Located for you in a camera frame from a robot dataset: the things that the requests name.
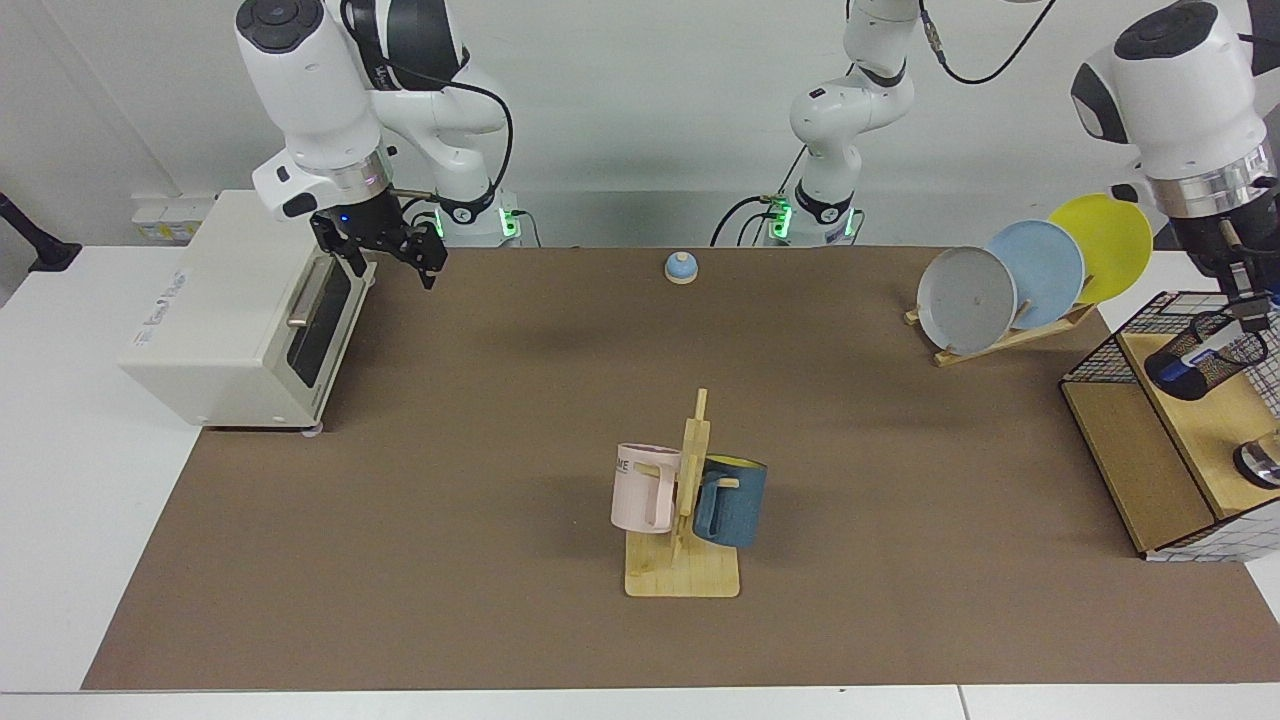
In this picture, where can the white marker with blue cap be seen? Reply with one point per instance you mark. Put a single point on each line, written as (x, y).
(1210, 352)

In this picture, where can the black mesh pen holder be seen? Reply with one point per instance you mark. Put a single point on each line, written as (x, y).
(1175, 375)

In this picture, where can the yellow plate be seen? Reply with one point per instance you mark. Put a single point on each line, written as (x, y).
(1105, 240)

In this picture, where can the pale toaster oven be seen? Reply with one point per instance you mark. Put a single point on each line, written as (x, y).
(220, 330)

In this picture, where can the glass lid with dark rim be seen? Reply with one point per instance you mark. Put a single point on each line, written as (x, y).
(1260, 462)

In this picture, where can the light blue plate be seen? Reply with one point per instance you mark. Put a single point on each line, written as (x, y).
(1045, 265)

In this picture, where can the brown table cloth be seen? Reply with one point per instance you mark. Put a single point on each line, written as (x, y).
(560, 380)

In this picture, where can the wooden plate rack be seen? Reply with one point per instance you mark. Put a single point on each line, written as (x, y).
(1000, 345)

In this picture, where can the grey plate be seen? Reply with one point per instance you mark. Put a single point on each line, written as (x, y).
(965, 300)

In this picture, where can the small blue round thing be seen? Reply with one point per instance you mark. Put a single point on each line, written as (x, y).
(681, 268)

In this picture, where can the pink cup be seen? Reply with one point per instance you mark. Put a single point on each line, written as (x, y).
(640, 495)

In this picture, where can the dark blue cup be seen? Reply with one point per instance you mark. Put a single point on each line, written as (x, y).
(735, 505)

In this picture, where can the wooden cup stand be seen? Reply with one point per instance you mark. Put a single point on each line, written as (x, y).
(685, 570)

